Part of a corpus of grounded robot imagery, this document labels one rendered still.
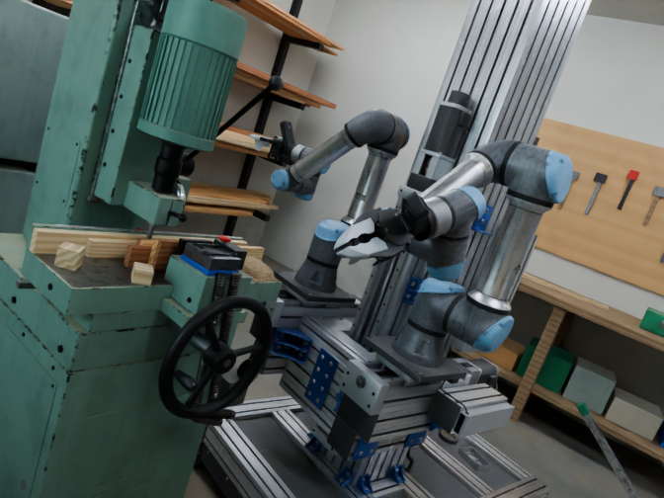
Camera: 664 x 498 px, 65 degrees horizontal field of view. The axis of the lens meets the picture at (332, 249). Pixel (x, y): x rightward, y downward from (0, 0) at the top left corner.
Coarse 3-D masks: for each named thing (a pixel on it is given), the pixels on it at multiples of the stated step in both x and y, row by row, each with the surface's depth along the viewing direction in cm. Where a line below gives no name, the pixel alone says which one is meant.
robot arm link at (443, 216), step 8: (424, 200) 100; (432, 200) 99; (440, 200) 99; (432, 208) 97; (440, 208) 98; (448, 208) 98; (440, 216) 97; (448, 216) 98; (440, 224) 97; (448, 224) 99; (440, 232) 99
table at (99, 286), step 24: (24, 264) 111; (48, 264) 106; (96, 264) 115; (120, 264) 119; (48, 288) 104; (72, 288) 100; (96, 288) 103; (120, 288) 107; (144, 288) 112; (168, 288) 117; (264, 288) 142; (72, 312) 101; (96, 312) 105; (168, 312) 115; (240, 312) 124
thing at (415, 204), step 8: (408, 200) 86; (416, 200) 86; (408, 208) 86; (416, 208) 85; (424, 208) 85; (408, 216) 88; (416, 216) 85; (424, 216) 86; (416, 224) 88; (424, 224) 92; (416, 232) 94
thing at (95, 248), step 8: (88, 240) 117; (96, 240) 117; (104, 240) 119; (112, 240) 121; (120, 240) 123; (128, 240) 125; (136, 240) 127; (88, 248) 117; (96, 248) 117; (104, 248) 119; (112, 248) 120; (120, 248) 122; (248, 248) 155; (256, 248) 158; (88, 256) 117; (96, 256) 118; (104, 256) 120; (112, 256) 121; (120, 256) 123; (256, 256) 159
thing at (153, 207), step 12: (132, 180) 128; (132, 192) 127; (144, 192) 124; (156, 192) 124; (132, 204) 127; (144, 204) 124; (156, 204) 121; (168, 204) 123; (180, 204) 125; (144, 216) 124; (156, 216) 122; (168, 216) 124
